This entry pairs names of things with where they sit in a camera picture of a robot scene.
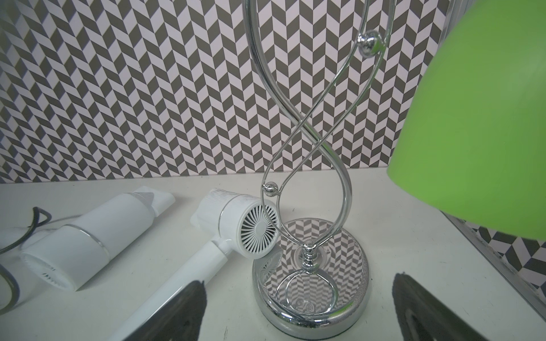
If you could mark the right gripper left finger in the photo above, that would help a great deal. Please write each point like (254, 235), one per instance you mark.
(179, 319)

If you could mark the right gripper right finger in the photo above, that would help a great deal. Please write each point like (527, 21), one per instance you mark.
(421, 316)

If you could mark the white hair dryer right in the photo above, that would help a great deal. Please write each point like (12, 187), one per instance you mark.
(239, 222)

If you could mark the green plastic wine glass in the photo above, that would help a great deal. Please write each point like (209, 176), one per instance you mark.
(473, 142)

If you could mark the silver wire glass rack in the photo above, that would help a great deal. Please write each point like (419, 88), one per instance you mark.
(315, 283)

